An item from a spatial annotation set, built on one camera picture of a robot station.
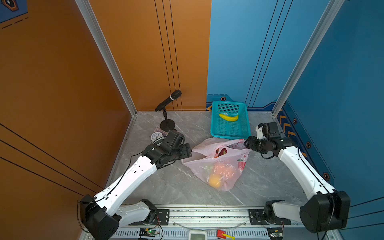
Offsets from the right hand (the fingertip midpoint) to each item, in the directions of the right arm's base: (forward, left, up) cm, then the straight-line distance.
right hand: (246, 144), depth 83 cm
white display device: (-40, +27, -13) cm, 50 cm away
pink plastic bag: (-9, +13, -5) cm, 17 cm away
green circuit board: (-39, +52, -17) cm, 67 cm away
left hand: (-6, +33, +4) cm, 33 cm away
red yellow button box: (-40, +16, -15) cm, 45 cm away
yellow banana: (+34, +3, -14) cm, 37 cm away
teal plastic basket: (+23, +10, -15) cm, 29 cm away
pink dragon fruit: (-3, +13, -4) cm, 14 cm away
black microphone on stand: (+27, +50, -14) cm, 59 cm away
